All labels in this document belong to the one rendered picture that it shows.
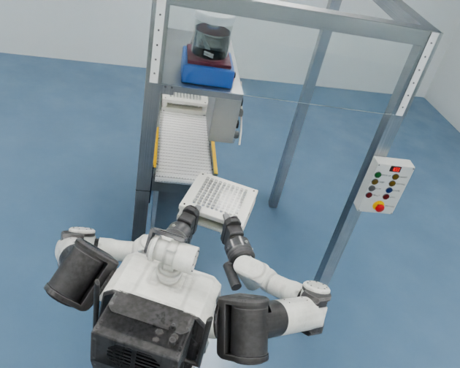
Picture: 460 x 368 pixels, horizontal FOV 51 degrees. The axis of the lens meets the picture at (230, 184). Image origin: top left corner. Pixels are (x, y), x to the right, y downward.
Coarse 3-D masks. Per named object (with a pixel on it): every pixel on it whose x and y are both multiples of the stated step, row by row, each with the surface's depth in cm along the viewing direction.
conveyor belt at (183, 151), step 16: (160, 112) 253; (176, 112) 256; (160, 128) 240; (176, 128) 243; (192, 128) 246; (160, 144) 229; (176, 144) 231; (192, 144) 234; (208, 144) 237; (160, 160) 218; (176, 160) 220; (192, 160) 223; (208, 160) 225; (160, 176) 210; (176, 176) 211; (192, 176) 213
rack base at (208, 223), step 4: (252, 208) 188; (200, 216) 176; (248, 216) 182; (200, 220) 175; (204, 220) 175; (208, 220) 176; (200, 224) 174; (204, 224) 174; (208, 224) 174; (212, 224) 174; (216, 224) 174; (220, 224) 175; (208, 228) 174; (212, 228) 173; (216, 228) 173; (220, 228) 173; (244, 228) 177
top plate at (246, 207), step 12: (228, 180) 190; (192, 192) 179; (228, 192) 184; (252, 192) 187; (180, 204) 172; (192, 204) 173; (216, 204) 176; (252, 204) 181; (204, 216) 171; (216, 216) 171; (240, 216) 174
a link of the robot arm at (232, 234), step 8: (232, 216) 164; (224, 224) 165; (232, 224) 164; (240, 224) 165; (224, 232) 166; (232, 232) 161; (240, 232) 162; (224, 240) 167; (232, 240) 159; (240, 240) 159; (248, 240) 162; (224, 248) 162; (232, 248) 157
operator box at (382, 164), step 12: (372, 168) 202; (384, 168) 200; (408, 168) 201; (384, 180) 204; (396, 180) 204; (408, 180) 205; (360, 192) 211; (372, 192) 207; (384, 192) 208; (396, 192) 208; (360, 204) 211; (372, 204) 211; (384, 204) 212
